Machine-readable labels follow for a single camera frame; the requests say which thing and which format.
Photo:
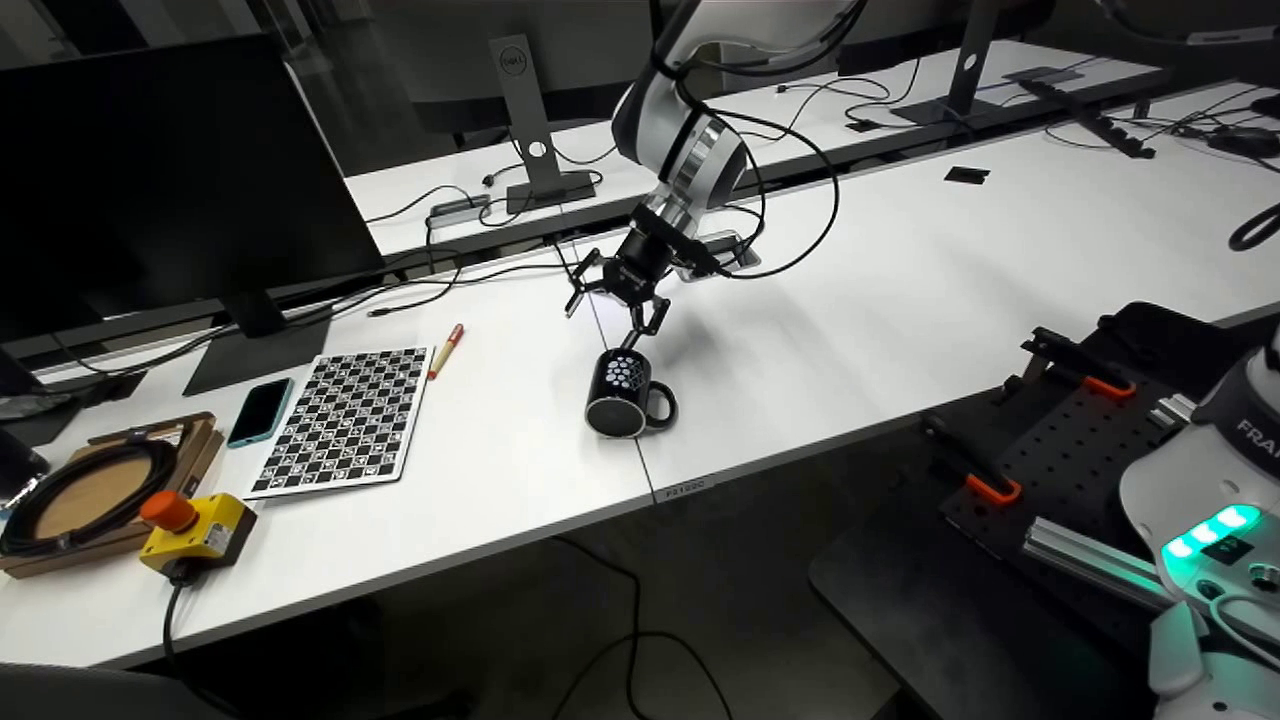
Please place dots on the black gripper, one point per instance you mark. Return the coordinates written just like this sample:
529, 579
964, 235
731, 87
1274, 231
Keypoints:
644, 257

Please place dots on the black mug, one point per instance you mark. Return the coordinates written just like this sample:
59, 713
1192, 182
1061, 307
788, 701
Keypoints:
621, 387

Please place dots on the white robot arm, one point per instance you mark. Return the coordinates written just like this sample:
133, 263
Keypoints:
666, 134

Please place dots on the white robot base green light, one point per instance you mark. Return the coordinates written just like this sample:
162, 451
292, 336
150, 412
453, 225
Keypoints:
1200, 492

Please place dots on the grey monitor stand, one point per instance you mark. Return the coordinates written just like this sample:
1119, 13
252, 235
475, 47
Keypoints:
524, 122

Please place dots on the black white calibration board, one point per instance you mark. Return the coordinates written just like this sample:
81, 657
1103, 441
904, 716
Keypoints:
345, 423

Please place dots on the small black flat object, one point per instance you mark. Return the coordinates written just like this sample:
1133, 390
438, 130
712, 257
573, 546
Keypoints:
964, 175

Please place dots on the black smartphone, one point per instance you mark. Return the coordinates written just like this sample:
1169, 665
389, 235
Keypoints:
262, 411

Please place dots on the dark monitor stand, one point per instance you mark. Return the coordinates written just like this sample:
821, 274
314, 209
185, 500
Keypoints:
974, 53

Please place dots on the brown wooden box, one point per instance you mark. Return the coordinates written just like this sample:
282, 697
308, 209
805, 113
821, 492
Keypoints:
201, 447

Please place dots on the large black monitor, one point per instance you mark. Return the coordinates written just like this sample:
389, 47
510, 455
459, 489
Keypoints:
162, 175

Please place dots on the yellow emergency stop button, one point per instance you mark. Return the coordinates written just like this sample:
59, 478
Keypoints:
205, 533

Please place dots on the black perforated breadboard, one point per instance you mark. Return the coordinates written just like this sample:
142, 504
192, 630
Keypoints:
1082, 447

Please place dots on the black power strip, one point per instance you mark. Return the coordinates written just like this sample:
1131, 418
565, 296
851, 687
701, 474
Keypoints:
1092, 127

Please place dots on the aluminium extrusion bar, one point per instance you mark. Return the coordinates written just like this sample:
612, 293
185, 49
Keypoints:
1087, 556

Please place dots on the black flat device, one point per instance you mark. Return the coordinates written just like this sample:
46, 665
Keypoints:
65, 393

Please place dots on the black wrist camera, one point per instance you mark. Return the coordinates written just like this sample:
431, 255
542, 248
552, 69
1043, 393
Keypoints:
720, 255

